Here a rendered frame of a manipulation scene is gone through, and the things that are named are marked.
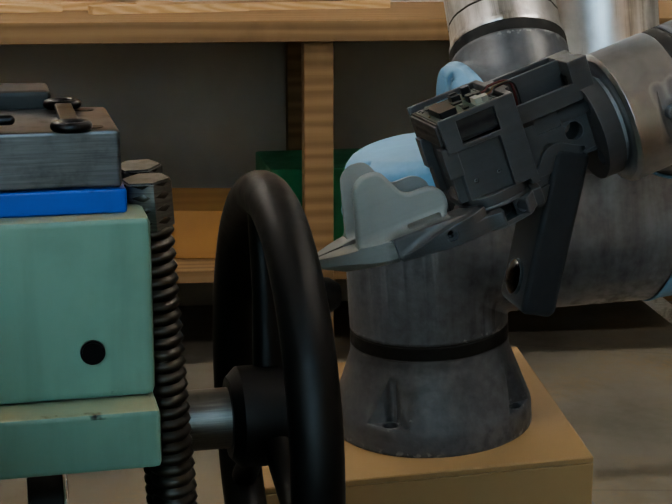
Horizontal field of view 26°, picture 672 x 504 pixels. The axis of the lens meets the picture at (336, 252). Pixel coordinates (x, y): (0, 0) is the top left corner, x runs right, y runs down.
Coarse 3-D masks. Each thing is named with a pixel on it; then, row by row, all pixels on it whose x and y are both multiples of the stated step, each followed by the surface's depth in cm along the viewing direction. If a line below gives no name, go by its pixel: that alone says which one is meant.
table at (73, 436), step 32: (0, 416) 68; (32, 416) 68; (64, 416) 69; (96, 416) 69; (128, 416) 69; (160, 416) 70; (0, 448) 68; (32, 448) 68; (64, 448) 69; (96, 448) 69; (128, 448) 69; (160, 448) 70
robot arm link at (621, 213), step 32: (576, 0) 130; (608, 0) 130; (640, 0) 131; (576, 32) 131; (608, 32) 130; (640, 32) 131; (608, 192) 130; (640, 192) 130; (576, 224) 129; (608, 224) 130; (640, 224) 130; (576, 256) 130; (608, 256) 130; (640, 256) 131; (576, 288) 132; (608, 288) 133; (640, 288) 133
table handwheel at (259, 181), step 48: (240, 192) 84; (288, 192) 80; (240, 240) 92; (288, 240) 76; (240, 288) 95; (288, 288) 75; (240, 336) 97; (288, 336) 74; (240, 384) 84; (288, 384) 73; (336, 384) 73; (192, 432) 84; (240, 432) 83; (288, 432) 73; (336, 432) 73; (240, 480) 96; (288, 480) 81; (336, 480) 73
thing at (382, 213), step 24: (360, 192) 92; (384, 192) 92; (408, 192) 93; (432, 192) 93; (360, 216) 92; (384, 216) 93; (408, 216) 93; (432, 216) 94; (360, 240) 93; (384, 240) 92; (336, 264) 93; (360, 264) 93; (384, 264) 93
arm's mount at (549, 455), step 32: (544, 416) 139; (352, 448) 135; (512, 448) 133; (544, 448) 132; (576, 448) 132; (352, 480) 128; (384, 480) 128; (416, 480) 129; (448, 480) 129; (480, 480) 129; (512, 480) 130; (544, 480) 130; (576, 480) 130
